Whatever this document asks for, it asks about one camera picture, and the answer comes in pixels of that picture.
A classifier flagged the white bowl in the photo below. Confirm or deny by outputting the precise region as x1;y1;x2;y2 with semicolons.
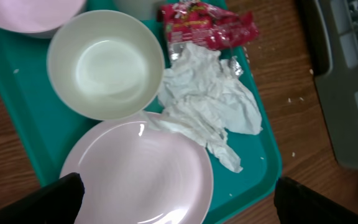
47;10;165;120

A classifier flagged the pink round plate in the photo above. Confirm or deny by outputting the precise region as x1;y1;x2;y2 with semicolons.
61;115;213;224

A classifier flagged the white napkin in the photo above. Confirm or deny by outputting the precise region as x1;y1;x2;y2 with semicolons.
141;43;263;173

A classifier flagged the red snack wrapper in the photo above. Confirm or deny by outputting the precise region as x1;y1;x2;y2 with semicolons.
159;1;259;62

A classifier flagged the white upturned cup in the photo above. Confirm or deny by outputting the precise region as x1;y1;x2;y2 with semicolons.
113;0;166;21

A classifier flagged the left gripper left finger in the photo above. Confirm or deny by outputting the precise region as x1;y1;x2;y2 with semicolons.
0;172;85;224

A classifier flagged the pink bowl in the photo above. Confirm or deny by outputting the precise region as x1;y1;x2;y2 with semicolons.
0;0;86;39

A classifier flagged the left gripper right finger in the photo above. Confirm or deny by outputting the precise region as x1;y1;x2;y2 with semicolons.
273;177;358;224

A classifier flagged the grey dishwasher rack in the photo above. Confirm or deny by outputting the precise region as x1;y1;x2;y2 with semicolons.
296;0;358;170

